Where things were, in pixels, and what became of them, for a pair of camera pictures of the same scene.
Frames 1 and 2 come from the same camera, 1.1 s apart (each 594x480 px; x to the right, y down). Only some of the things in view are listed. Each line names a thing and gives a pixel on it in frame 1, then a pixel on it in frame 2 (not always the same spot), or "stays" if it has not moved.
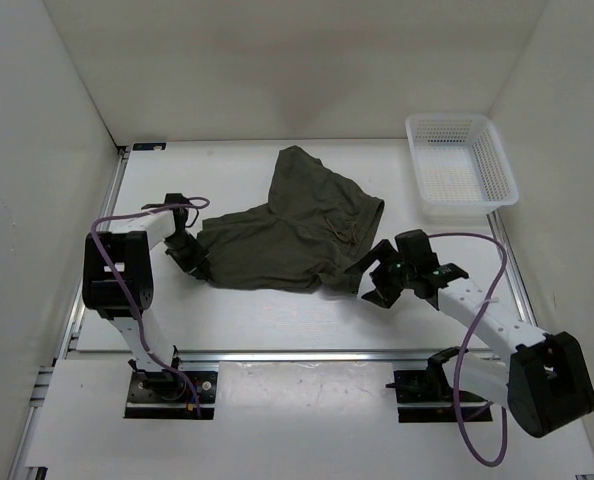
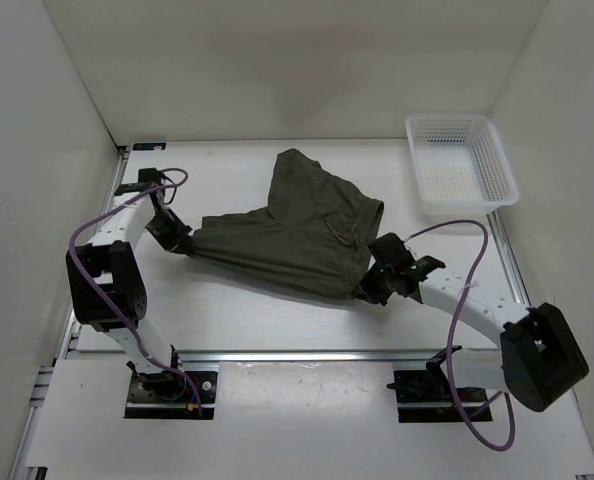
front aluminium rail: (306, 356) stays
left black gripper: (192, 265) -> (179, 234)
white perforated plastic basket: (462, 169) stays
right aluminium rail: (511, 268) stays
